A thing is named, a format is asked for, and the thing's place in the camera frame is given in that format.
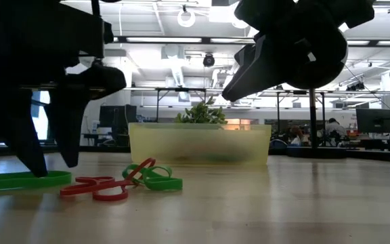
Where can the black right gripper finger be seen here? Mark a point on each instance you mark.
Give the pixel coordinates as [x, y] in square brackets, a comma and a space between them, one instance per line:
[245, 56]
[269, 64]

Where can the green rubber band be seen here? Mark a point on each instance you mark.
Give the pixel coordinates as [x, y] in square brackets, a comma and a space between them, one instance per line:
[161, 184]
[56, 178]

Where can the black metal rig frame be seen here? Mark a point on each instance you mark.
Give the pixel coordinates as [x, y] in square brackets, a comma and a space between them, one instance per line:
[195, 89]
[278, 112]

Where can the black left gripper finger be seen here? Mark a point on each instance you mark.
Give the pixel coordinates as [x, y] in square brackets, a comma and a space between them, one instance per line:
[68, 122]
[22, 125]

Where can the black computer monitor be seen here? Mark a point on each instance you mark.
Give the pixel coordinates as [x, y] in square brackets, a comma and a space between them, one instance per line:
[374, 120]
[117, 117]

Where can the person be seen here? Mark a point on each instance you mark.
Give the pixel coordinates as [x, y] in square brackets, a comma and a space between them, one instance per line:
[335, 128]
[296, 135]

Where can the long ceiling light strip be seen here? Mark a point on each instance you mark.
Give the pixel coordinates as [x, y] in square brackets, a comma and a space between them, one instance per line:
[229, 40]
[164, 39]

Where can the small green artificial plant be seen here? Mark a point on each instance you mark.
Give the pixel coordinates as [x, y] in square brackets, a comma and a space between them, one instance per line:
[200, 115]

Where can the black ceiling spotlight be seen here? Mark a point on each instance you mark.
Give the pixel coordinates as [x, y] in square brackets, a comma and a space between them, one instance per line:
[209, 60]

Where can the yellow translucent plastic bin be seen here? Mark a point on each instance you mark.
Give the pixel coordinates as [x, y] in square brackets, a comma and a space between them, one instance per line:
[198, 142]

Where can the black aluminium table frame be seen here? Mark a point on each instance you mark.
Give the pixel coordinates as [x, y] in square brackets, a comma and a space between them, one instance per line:
[107, 149]

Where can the red rubber band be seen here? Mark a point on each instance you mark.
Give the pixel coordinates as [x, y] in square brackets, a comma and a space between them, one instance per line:
[110, 198]

